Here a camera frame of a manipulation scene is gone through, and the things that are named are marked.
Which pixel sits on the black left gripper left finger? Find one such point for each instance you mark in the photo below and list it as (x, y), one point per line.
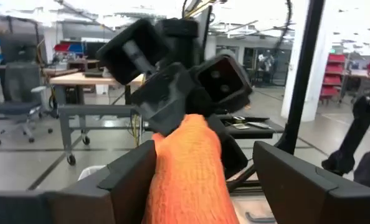
(79, 208)

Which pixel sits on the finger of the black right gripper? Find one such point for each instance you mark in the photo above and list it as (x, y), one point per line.
(231, 155)
(164, 99)

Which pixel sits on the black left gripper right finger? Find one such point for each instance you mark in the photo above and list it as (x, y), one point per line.
(312, 202)

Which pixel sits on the orange elastic bandage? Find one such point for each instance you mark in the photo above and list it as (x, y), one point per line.
(188, 174)

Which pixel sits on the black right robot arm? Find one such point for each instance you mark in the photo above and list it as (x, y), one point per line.
(359, 124)

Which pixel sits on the black side table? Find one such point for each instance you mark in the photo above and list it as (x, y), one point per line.
(253, 133)

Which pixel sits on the wood top workbench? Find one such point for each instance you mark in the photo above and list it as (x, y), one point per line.
(79, 79)

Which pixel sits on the grey office chair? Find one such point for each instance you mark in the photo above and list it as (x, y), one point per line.
(13, 107)

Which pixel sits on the red storage bin rack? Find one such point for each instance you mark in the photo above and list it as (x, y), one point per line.
(333, 77)

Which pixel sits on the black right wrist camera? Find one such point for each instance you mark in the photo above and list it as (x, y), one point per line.
(224, 82)

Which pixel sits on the black aluminium rig frame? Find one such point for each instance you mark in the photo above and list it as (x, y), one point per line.
(303, 77)

